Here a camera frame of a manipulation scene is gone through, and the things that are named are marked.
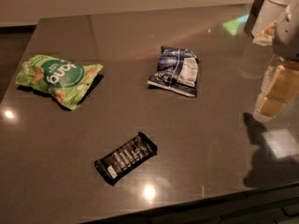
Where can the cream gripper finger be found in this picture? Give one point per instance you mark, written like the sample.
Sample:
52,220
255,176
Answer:
282,88
267,78

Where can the black rxbar chocolate wrapper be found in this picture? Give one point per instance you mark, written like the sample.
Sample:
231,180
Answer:
124,159

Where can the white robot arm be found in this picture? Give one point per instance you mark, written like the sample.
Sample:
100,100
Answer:
283,35

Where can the dark box behind canister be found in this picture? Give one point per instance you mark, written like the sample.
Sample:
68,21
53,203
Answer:
253,15

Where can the white cylindrical canister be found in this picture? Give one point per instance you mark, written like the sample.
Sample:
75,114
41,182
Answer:
269,12

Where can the blue chip bag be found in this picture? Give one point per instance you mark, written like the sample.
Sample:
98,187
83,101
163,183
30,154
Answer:
177,71

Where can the green snack bag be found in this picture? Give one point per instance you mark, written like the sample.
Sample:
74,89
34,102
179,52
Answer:
66,82

